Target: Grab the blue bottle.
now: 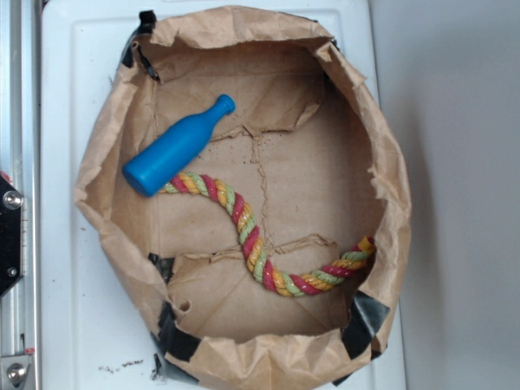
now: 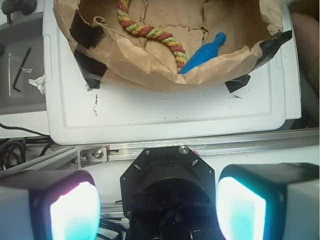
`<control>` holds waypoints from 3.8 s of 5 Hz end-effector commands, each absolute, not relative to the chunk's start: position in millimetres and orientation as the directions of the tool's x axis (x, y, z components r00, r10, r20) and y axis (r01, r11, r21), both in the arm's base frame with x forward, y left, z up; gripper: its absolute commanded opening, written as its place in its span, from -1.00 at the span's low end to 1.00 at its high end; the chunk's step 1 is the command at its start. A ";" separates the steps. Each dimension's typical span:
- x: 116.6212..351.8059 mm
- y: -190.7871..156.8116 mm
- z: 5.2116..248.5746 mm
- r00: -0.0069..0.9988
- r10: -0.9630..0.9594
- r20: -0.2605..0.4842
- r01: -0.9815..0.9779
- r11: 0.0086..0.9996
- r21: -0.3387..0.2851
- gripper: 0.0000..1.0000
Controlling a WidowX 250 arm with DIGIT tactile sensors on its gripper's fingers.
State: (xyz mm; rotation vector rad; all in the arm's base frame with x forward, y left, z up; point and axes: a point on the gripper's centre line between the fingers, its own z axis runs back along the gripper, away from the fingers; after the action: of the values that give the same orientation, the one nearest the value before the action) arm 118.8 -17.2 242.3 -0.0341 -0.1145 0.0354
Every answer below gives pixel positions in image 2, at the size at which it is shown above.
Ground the black hex key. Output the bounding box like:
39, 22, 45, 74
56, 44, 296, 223
12, 47, 32, 93

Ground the brown paper bag liner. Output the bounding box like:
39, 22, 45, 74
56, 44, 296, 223
53, 0, 293, 93

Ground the blue plastic bottle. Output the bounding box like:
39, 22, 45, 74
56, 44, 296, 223
178, 32, 227, 74

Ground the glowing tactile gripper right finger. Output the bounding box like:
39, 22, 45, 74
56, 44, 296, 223
216, 162, 320, 240

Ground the multicolour twisted rope toy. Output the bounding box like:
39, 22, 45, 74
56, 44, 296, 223
117, 0, 188, 72

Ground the aluminium extrusion rail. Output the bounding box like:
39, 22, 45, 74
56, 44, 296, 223
0, 128, 320, 175

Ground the metal corner bracket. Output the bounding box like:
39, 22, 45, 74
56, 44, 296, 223
76, 145, 108, 169

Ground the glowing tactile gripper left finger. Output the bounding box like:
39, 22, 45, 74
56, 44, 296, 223
0, 170, 101, 240

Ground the black cable bundle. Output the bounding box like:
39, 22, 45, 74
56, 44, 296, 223
0, 122, 55, 171

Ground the grey plastic tray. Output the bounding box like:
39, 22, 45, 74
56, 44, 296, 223
0, 12, 46, 115

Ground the crumpled white paper scrap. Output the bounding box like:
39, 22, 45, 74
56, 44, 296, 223
22, 67, 46, 95

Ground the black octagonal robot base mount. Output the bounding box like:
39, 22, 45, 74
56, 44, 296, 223
120, 146, 220, 240

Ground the white plastic bin lid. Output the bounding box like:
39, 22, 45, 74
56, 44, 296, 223
43, 0, 301, 145

